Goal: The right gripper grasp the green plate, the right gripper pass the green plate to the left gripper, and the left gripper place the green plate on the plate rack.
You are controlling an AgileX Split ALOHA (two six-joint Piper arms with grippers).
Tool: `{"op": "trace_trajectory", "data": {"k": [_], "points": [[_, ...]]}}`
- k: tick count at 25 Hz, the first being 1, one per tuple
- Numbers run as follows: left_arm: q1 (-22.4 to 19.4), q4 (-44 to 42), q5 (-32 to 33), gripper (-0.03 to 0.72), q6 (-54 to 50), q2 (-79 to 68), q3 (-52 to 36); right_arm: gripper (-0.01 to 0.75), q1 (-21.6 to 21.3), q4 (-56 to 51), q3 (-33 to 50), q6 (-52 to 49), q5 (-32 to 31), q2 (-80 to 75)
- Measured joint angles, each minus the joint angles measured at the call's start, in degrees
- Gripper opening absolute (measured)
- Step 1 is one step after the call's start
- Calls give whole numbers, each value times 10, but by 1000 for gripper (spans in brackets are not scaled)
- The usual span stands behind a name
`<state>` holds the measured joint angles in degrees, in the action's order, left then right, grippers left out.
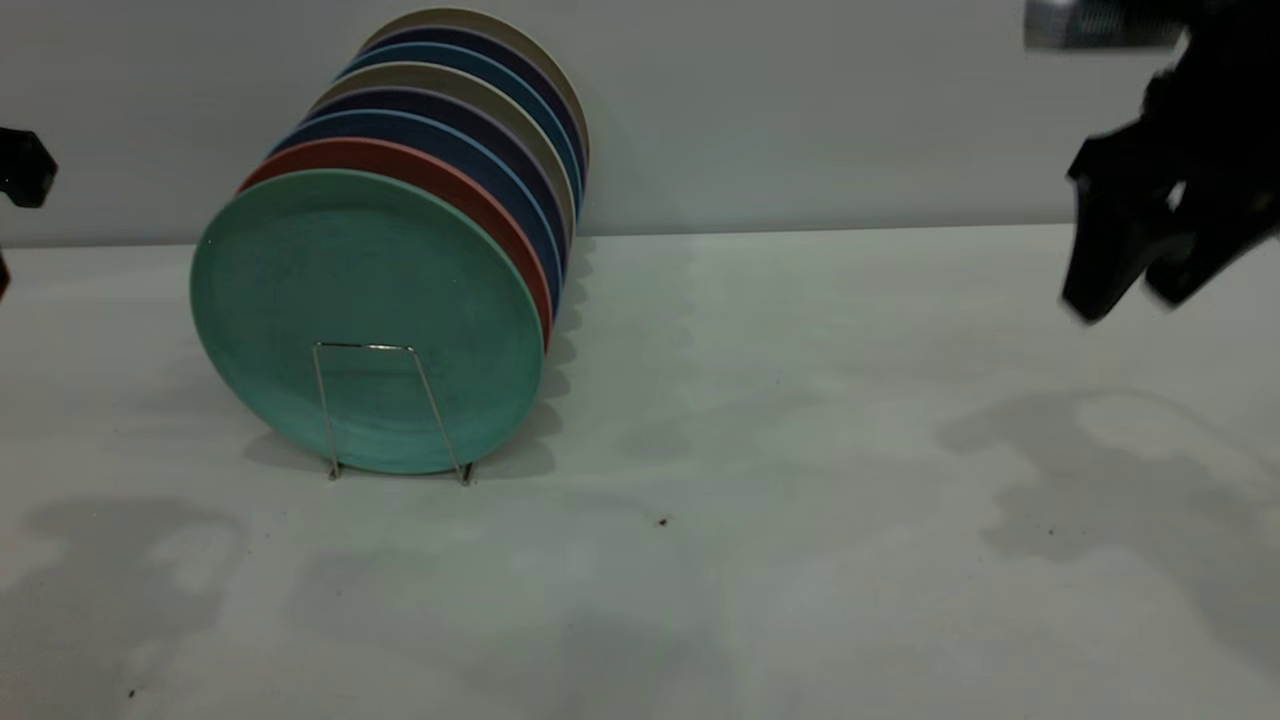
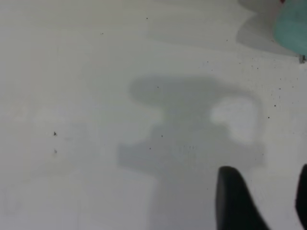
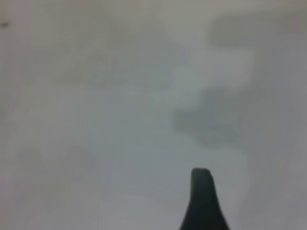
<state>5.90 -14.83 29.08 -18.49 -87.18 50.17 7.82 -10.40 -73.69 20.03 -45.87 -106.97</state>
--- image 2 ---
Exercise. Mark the green round plate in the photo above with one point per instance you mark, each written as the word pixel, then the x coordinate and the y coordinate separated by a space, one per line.
pixel 292 26

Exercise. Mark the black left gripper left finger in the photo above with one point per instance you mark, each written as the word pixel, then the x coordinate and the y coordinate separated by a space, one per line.
pixel 235 206

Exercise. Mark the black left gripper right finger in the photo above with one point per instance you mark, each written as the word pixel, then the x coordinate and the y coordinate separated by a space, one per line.
pixel 302 198

